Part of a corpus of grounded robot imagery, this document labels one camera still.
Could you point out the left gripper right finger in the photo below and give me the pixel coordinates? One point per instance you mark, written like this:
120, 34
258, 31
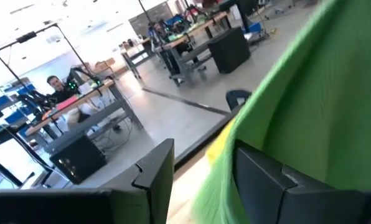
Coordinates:
282, 199

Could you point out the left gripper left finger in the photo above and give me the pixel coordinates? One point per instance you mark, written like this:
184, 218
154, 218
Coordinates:
126, 202

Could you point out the yellow microfiber towel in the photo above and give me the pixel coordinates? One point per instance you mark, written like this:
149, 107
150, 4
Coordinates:
218, 144

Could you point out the green microfiber towel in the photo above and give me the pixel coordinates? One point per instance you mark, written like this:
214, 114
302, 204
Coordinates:
313, 93

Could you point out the background black robot arm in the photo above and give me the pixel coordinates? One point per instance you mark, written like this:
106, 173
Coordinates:
72, 84

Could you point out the black computer box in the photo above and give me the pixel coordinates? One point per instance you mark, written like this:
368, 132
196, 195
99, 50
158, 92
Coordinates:
79, 158
229, 49

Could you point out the black clamp hook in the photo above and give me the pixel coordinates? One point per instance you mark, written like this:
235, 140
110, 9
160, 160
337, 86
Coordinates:
232, 96

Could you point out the wooden workbench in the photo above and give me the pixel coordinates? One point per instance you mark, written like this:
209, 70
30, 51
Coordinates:
109, 84
204, 26

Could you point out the white flat panel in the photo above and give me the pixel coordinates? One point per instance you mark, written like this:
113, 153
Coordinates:
11, 161

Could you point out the person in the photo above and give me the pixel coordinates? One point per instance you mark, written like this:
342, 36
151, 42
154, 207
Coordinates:
157, 29
59, 93

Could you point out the thin black overhead frame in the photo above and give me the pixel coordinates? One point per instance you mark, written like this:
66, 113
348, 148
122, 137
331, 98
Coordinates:
26, 36

